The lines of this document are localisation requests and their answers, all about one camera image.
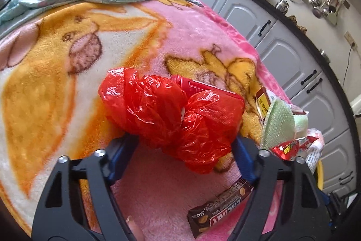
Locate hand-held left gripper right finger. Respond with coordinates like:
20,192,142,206
226,135,332,241

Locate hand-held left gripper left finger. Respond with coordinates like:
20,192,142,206
31,135,147,241

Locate red snack wrapper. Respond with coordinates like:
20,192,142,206
269,139,308,161

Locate green foam fruit net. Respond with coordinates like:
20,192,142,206
261,98,309,150

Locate brown yellow packet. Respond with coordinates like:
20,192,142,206
255,87,278,124

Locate red plastic bag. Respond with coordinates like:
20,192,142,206
98,67,245,174

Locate brown snack bar wrapper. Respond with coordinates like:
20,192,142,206
187,177,254,238

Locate white printed wrapper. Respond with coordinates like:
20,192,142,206
296,128,325,174

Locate yellow rimmed black trash bin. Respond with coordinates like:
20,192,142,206
316,158,325,191

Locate red plastic bottle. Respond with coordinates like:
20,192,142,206
170,74,245,117

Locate person's left hand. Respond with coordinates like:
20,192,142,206
125,215,146,241

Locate pink printed blanket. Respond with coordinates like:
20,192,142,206
0,0,294,241

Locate black kitchen countertop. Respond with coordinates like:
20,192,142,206
14,0,361,129

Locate white kitchen cabinets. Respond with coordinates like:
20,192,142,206
25,0,356,196

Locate pile of brown roots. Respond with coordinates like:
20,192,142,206
289,14,308,34

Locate steel teapot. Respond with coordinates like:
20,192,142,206
275,0,289,14

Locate black power cable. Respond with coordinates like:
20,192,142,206
340,45,356,89

